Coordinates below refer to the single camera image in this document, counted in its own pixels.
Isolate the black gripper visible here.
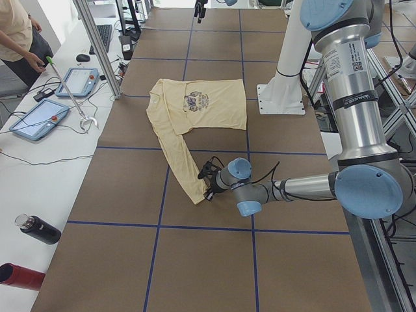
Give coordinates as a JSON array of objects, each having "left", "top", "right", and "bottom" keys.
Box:
[{"left": 204, "top": 181, "right": 220, "bottom": 201}]

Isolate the cream long-sleeve graphic t-shirt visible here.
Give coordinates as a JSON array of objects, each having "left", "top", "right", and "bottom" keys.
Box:
[{"left": 146, "top": 79, "right": 247, "bottom": 205}]

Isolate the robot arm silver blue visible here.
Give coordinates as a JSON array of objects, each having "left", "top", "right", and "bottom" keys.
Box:
[{"left": 205, "top": 1, "right": 415, "bottom": 219}]

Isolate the silver reacher grabber tool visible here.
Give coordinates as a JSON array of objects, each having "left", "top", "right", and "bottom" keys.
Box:
[{"left": 46, "top": 56, "right": 98, "bottom": 132}]

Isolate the black water bottle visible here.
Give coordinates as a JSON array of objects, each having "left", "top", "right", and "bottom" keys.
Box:
[{"left": 14, "top": 214, "right": 61, "bottom": 245}]

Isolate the near blue teach pendant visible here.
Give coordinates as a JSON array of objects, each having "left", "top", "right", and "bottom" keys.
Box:
[{"left": 9, "top": 99, "right": 70, "bottom": 141}]

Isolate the black computer mouse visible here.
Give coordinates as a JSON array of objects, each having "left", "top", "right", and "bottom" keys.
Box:
[{"left": 76, "top": 53, "right": 90, "bottom": 62}]

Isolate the black keyboard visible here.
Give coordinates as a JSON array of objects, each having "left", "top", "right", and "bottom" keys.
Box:
[{"left": 96, "top": 24, "right": 112, "bottom": 53}]

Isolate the red water bottle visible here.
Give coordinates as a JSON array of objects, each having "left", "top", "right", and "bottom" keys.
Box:
[{"left": 1, "top": 263, "right": 46, "bottom": 291}]

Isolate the person in beige shirt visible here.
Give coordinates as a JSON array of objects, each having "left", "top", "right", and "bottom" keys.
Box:
[{"left": 1, "top": 0, "right": 53, "bottom": 87}]

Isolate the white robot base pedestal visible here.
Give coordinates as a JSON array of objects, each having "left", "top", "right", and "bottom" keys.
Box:
[{"left": 257, "top": 0, "right": 311, "bottom": 115}]

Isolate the aluminium frame post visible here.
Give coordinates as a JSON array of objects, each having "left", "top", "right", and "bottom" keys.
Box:
[{"left": 73, "top": 0, "right": 122, "bottom": 99}]

